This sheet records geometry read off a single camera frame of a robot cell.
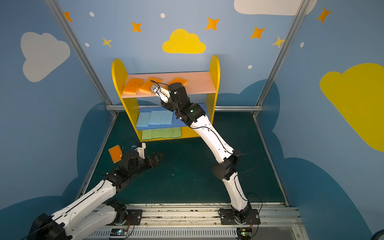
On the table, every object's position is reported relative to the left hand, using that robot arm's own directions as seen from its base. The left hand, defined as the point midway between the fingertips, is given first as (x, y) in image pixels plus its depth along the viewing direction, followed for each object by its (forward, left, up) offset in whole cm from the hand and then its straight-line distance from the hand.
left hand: (158, 155), depth 82 cm
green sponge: (+22, +14, -10) cm, 28 cm away
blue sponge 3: (+28, -1, +1) cm, 28 cm away
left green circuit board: (-34, +16, -14) cm, 40 cm away
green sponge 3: (+24, 0, -11) cm, 27 cm away
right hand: (+21, -7, +29) cm, 37 cm away
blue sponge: (+25, +14, +2) cm, 29 cm away
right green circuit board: (-34, -45, -15) cm, 58 cm away
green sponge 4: (+26, -7, -12) cm, 29 cm away
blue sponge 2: (+28, +6, +1) cm, 28 cm away
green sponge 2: (+23, +7, -10) cm, 26 cm away
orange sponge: (+8, +31, -13) cm, 35 cm away
